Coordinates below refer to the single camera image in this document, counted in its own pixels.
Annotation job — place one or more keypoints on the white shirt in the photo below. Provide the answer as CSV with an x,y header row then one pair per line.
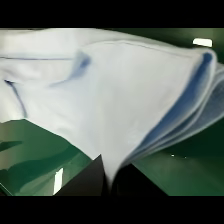
x,y
113,90

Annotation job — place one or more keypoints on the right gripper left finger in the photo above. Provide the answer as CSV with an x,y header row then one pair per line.
x,y
88,181

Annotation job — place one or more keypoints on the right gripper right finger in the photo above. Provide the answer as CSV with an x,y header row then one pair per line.
x,y
136,182

